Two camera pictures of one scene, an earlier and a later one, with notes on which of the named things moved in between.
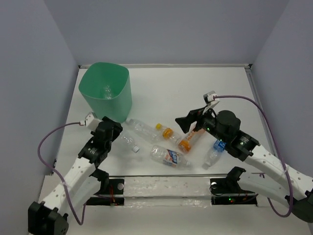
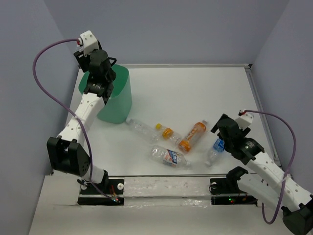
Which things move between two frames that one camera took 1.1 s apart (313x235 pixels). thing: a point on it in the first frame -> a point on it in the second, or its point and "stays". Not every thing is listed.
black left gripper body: (116, 130) -> (83, 60)
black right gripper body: (208, 122) -> (244, 132)
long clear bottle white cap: (148, 133) stays
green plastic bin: (106, 88) stays
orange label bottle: (193, 137) stays
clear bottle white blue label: (170, 157) stays
